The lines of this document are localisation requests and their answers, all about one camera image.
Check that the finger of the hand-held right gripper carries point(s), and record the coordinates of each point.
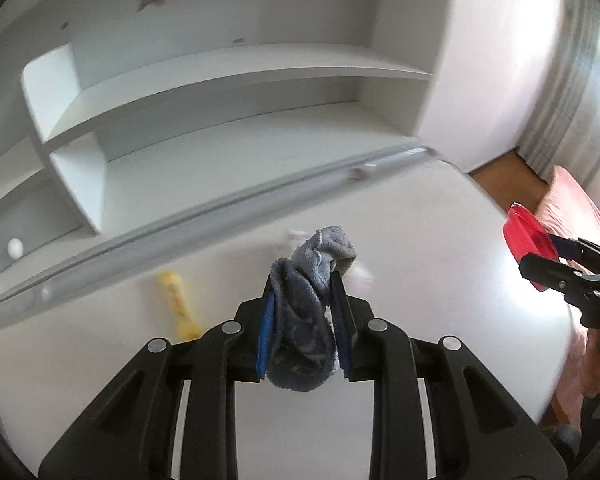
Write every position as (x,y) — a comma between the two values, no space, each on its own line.
(565,246)
(545,267)

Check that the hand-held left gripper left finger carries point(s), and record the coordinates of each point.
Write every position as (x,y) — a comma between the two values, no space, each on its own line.
(266,340)

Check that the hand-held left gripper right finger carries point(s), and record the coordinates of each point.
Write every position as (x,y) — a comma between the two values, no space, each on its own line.
(341,340)

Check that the grey sock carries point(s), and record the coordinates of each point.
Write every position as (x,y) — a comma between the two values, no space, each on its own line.
(300,340)

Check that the red plastic bowl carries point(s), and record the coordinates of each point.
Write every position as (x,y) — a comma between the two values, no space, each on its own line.
(522,237)

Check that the person's right hand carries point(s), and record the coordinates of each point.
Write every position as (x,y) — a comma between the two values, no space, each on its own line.
(591,365)

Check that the bed with pink sheet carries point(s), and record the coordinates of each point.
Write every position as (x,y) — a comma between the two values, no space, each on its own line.
(570,210)

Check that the grey curtain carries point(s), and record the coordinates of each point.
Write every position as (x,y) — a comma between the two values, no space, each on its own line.
(560,125)

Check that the dark grey round object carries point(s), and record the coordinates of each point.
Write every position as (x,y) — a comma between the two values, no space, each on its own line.
(566,441)

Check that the white shelf unit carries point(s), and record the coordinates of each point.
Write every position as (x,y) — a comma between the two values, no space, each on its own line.
(230,110)

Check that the white round knob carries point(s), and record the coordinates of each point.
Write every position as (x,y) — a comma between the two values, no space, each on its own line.
(15,248)

